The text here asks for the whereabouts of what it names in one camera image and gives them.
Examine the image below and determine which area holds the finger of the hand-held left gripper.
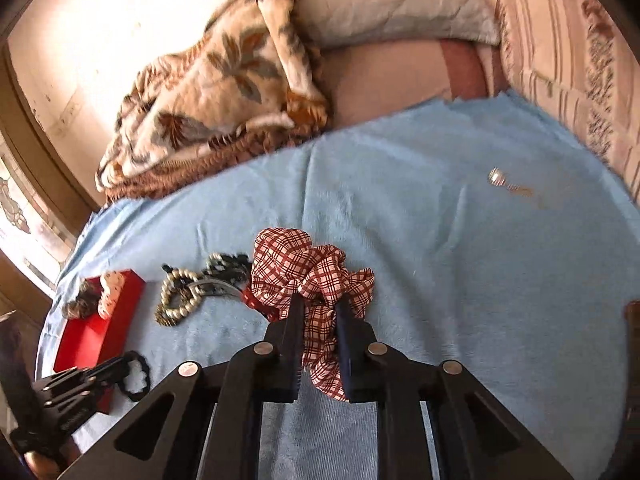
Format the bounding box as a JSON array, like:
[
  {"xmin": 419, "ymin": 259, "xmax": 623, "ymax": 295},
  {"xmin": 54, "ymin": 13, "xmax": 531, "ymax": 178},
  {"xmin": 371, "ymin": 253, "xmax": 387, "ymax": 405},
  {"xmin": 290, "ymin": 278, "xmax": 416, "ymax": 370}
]
[
  {"xmin": 42, "ymin": 377, "xmax": 118, "ymax": 428},
  {"xmin": 31, "ymin": 354, "xmax": 132, "ymax": 395}
]

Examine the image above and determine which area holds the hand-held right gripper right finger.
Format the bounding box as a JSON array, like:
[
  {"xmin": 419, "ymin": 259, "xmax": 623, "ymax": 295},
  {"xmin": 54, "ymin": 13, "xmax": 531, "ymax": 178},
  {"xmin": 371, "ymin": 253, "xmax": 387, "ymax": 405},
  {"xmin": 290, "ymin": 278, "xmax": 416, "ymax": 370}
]
[{"xmin": 334, "ymin": 300, "xmax": 576, "ymax": 480}]

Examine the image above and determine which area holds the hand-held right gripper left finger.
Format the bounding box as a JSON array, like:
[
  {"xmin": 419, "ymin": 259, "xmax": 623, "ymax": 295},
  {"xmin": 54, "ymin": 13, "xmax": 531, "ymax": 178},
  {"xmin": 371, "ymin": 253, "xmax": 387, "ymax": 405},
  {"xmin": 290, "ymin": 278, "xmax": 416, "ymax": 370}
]
[{"xmin": 57, "ymin": 292, "xmax": 307, "ymax": 480}]

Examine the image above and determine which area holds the red box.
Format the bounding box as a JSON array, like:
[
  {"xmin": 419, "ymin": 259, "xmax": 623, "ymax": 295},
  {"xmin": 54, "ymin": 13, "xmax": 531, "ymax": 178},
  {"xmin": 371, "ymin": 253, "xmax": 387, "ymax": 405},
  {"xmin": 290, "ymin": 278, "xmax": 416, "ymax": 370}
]
[{"xmin": 53, "ymin": 268, "xmax": 147, "ymax": 415}]

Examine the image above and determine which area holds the black scrunchie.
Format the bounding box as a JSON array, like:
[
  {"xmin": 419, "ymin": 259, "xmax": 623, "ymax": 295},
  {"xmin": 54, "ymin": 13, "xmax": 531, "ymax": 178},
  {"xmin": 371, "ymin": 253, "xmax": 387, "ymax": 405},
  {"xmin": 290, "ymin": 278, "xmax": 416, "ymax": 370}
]
[{"xmin": 116, "ymin": 351, "xmax": 152, "ymax": 403}]

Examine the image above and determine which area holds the red plaid scrunchie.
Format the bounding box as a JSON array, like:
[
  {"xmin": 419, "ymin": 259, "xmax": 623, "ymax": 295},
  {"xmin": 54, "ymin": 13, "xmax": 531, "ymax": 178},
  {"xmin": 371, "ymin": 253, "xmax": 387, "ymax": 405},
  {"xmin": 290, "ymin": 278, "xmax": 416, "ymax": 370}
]
[{"xmin": 248, "ymin": 227, "xmax": 376, "ymax": 402}]

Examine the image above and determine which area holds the leopard print scrunchie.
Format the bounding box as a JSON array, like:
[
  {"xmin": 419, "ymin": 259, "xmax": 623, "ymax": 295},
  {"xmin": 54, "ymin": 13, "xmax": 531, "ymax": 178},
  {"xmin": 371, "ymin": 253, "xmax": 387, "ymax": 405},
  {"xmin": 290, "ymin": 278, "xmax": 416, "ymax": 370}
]
[{"xmin": 154, "ymin": 267, "xmax": 202, "ymax": 329}]

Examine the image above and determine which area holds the brown scrunchie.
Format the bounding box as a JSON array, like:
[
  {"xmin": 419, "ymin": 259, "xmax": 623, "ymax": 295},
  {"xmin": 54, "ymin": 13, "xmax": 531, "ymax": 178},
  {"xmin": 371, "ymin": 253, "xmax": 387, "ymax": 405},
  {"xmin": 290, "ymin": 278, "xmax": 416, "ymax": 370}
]
[{"xmin": 62, "ymin": 279, "xmax": 103, "ymax": 321}]

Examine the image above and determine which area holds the white dotted scrunchie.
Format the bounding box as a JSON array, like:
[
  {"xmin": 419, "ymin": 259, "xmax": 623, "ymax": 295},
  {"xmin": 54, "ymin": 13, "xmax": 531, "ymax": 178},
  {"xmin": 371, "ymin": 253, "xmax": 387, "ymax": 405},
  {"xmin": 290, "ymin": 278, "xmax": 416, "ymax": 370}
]
[{"xmin": 97, "ymin": 270, "xmax": 126, "ymax": 320}]

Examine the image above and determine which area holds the silver hair claw clip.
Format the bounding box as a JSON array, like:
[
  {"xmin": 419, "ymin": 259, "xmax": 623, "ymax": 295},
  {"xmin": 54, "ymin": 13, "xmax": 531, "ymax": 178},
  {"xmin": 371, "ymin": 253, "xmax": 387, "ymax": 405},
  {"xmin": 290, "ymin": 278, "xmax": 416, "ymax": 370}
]
[{"xmin": 187, "ymin": 267, "xmax": 242, "ymax": 303}]

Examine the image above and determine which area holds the light blue towel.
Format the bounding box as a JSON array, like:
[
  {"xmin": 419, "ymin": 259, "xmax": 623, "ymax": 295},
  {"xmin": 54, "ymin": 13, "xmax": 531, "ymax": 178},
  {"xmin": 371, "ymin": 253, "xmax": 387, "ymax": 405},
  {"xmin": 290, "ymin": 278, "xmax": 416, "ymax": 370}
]
[{"xmin": 35, "ymin": 94, "xmax": 638, "ymax": 480}]

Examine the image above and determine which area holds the patterned glass window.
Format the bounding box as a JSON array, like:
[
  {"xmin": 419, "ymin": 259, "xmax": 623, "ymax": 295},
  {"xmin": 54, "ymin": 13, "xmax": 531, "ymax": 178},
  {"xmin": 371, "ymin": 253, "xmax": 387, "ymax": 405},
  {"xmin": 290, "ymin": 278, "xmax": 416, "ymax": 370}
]
[{"xmin": 0, "ymin": 147, "xmax": 78, "ymax": 293}]

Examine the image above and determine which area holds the pink bed sheet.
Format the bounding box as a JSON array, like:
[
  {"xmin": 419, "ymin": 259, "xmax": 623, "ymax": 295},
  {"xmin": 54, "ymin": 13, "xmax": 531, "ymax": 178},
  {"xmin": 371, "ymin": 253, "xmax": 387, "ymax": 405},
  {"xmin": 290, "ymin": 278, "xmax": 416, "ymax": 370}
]
[{"xmin": 320, "ymin": 35, "xmax": 511, "ymax": 133}]

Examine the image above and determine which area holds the floral brown blanket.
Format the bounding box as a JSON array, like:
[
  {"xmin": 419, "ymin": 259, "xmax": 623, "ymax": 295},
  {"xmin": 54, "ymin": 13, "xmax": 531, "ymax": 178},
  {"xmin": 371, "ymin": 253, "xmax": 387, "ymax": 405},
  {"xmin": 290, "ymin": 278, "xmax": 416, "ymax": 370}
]
[{"xmin": 95, "ymin": 0, "xmax": 333, "ymax": 205}]

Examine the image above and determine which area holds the brown wooden object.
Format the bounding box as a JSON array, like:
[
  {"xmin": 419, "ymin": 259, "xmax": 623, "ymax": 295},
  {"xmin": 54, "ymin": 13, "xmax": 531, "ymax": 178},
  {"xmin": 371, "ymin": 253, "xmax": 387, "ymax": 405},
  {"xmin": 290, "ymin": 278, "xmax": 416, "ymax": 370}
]
[{"xmin": 624, "ymin": 300, "xmax": 640, "ymax": 343}]

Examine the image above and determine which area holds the grey pillow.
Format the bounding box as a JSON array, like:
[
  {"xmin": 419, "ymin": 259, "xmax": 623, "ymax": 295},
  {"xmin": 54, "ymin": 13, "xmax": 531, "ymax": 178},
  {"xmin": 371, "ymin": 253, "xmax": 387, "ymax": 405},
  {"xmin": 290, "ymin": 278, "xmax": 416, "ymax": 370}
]
[{"xmin": 295, "ymin": 0, "xmax": 502, "ymax": 52}]

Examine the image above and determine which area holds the striped pink cushion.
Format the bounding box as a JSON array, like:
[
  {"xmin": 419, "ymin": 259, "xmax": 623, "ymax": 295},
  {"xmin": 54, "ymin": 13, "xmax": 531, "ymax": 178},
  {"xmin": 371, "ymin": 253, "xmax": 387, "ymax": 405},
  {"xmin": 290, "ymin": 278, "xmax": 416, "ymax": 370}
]
[{"xmin": 492, "ymin": 0, "xmax": 640, "ymax": 191}]

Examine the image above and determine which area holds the black white beaded bracelet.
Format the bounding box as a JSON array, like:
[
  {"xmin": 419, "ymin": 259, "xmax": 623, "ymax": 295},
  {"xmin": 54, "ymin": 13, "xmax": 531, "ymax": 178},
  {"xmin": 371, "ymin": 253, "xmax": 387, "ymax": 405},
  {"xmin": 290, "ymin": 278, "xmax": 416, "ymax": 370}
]
[{"xmin": 204, "ymin": 252, "xmax": 252, "ymax": 283}]

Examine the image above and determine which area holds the gold chain with pendant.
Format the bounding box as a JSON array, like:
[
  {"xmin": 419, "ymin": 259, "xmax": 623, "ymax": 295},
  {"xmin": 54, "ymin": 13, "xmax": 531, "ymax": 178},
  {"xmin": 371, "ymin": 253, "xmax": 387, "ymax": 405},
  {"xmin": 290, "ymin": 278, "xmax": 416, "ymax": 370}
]
[{"xmin": 487, "ymin": 167, "xmax": 543, "ymax": 208}]

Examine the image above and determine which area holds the wooden door frame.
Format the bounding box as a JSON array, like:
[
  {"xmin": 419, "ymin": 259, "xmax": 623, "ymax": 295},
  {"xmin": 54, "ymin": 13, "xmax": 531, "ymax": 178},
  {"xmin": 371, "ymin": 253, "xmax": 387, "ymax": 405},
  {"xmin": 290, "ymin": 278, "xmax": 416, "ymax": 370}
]
[{"xmin": 0, "ymin": 42, "xmax": 103, "ymax": 216}]

